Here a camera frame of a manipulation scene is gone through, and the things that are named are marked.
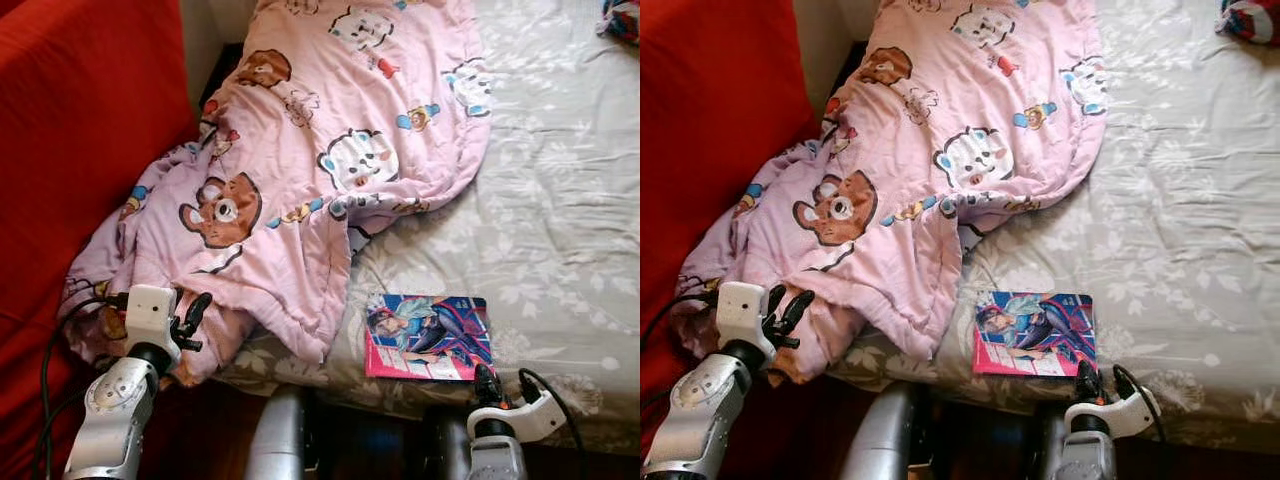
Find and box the colourful comic book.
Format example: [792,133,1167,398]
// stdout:
[363,293,493,381]
[972,290,1098,378]

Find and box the pink cartoon print blanket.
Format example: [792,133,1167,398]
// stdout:
[672,0,1109,386]
[62,0,493,386]

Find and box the silver robot right leg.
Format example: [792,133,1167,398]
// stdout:
[420,405,471,480]
[1030,405,1066,480]

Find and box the silver robot leg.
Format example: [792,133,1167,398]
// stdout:
[1030,405,1066,480]
[838,383,926,480]
[420,405,471,480]
[243,385,321,480]

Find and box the silver robot left leg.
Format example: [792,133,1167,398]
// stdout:
[243,385,321,480]
[838,383,926,480]

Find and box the red ribbed cushion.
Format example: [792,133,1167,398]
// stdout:
[640,0,823,471]
[0,0,201,480]

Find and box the bed with grey floral sheet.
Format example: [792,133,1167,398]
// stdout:
[215,0,641,456]
[830,0,1280,451]

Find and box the blue red shield pillow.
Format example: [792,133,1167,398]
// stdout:
[1215,0,1280,46]
[598,0,641,43]

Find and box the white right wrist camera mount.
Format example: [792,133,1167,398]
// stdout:
[465,390,566,441]
[1063,388,1161,439]

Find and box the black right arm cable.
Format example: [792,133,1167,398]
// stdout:
[518,368,588,463]
[1113,365,1169,446]

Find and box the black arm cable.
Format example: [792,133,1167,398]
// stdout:
[640,290,721,346]
[1113,365,1169,446]
[33,293,131,480]
[518,368,588,463]

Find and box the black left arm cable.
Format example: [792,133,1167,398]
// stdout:
[33,293,131,480]
[640,290,721,346]

